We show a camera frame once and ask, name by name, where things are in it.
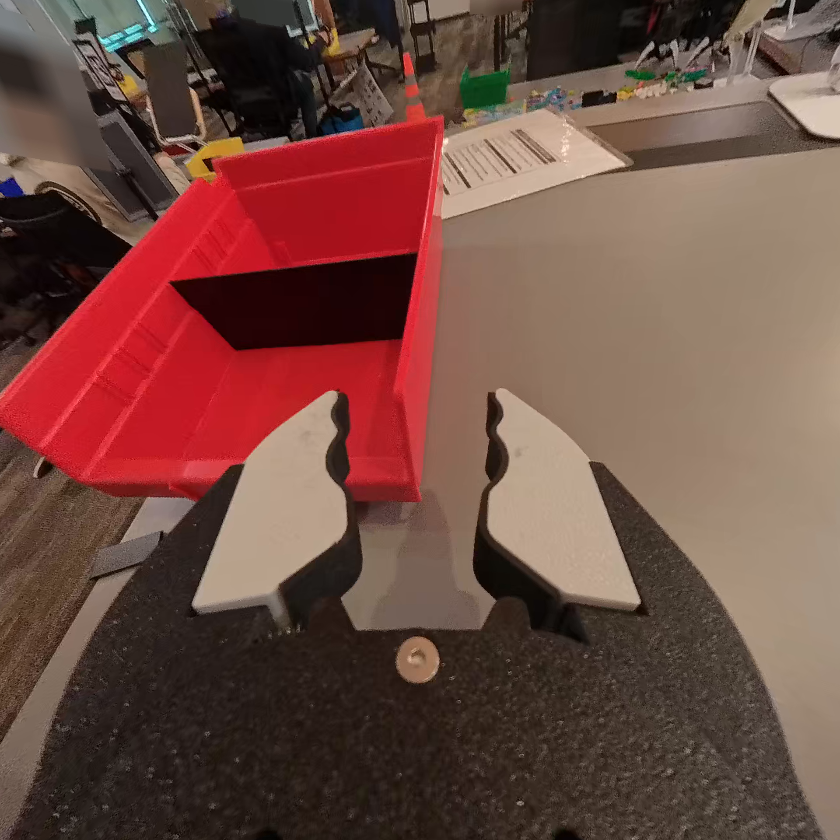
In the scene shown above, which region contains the pile of colourful toy pieces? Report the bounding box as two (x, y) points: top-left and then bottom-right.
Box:
(462, 66), (729, 127)

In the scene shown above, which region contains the white stand base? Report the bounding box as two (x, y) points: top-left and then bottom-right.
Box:
(768, 71), (840, 140)

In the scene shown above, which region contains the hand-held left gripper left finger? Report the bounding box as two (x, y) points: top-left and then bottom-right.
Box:
(192, 390), (364, 636)

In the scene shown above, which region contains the green plastic crate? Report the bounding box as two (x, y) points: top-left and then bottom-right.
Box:
(459, 66), (511, 109)

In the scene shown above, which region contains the dark grey strip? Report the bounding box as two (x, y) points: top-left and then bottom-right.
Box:
(88, 532), (161, 578)

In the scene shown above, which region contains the red plastic bin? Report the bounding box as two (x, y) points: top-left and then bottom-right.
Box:
(0, 117), (446, 503)

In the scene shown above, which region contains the orange traffic cone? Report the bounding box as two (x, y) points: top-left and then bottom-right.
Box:
(400, 52), (427, 122)

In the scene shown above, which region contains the black office chair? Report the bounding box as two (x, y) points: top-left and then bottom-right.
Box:
(0, 193), (132, 342)

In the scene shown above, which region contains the white picture sign board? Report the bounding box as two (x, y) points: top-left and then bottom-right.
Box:
(331, 64), (395, 127)

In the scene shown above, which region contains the dark framed monitor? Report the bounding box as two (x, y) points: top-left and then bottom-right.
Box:
(85, 110), (179, 221)

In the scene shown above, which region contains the grey flat monitor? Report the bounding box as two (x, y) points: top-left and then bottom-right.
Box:
(143, 42), (199, 142)

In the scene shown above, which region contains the laminated paper sheet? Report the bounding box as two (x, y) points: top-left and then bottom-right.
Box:
(438, 108), (634, 219)

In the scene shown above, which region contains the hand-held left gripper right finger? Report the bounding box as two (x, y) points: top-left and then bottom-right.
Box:
(472, 387), (643, 644)

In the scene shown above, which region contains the yellow plastic bin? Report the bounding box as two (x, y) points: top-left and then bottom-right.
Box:
(185, 136), (245, 181)

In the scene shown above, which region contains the black bin divider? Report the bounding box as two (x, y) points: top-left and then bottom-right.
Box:
(169, 252), (419, 350)

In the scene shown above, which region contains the blue bag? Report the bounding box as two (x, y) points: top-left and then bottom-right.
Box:
(319, 105), (364, 137)

